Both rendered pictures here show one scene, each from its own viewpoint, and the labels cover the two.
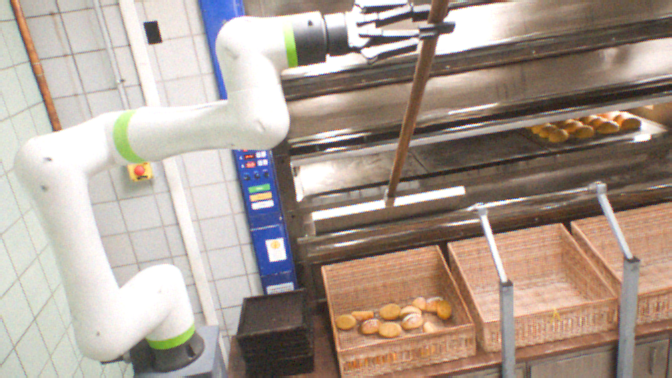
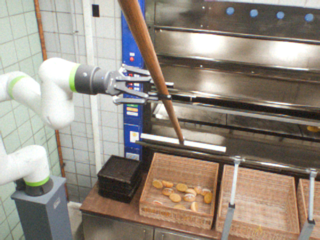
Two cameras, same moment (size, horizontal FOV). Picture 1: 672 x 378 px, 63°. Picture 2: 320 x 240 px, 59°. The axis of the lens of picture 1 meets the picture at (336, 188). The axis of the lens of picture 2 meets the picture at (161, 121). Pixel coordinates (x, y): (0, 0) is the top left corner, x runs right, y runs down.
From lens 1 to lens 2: 56 cm
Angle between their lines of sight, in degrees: 16
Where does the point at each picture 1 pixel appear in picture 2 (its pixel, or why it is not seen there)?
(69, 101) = (51, 35)
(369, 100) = (202, 78)
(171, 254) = (85, 122)
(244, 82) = (44, 96)
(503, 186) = (266, 146)
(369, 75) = (205, 64)
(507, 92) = (284, 97)
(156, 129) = (20, 95)
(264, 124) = (51, 120)
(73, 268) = not seen: outside the picture
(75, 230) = not seen: outside the picture
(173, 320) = (34, 175)
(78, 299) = not seen: outside the picture
